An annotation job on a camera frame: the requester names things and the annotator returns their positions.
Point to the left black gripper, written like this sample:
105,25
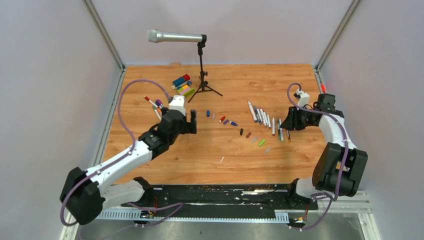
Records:
190,127

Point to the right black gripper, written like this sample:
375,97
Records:
291,123

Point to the translucent red pen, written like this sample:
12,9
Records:
288,135

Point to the slim white blue marker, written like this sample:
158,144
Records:
265,118

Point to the white marker blue end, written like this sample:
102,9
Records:
252,111

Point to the translucent blue pen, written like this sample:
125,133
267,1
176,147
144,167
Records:
254,107

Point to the white marker red tip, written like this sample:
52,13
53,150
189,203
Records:
150,101

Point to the white marker orange cap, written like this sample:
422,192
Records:
158,113

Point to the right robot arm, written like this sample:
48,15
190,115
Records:
340,167

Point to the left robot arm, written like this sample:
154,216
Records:
87,192

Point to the green yellow pink block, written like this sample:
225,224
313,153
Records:
185,90

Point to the black tripod microphone stand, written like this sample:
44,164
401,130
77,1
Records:
204,85

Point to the blue red toy train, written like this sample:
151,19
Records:
184,80

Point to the silver microphone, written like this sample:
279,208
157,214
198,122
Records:
158,36

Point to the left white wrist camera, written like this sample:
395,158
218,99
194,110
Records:
178,103

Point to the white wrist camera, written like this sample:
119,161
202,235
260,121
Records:
302,98
178,103

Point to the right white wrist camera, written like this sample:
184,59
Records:
302,98

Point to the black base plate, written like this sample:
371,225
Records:
226,201

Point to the aluminium frame rail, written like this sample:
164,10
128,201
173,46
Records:
358,205

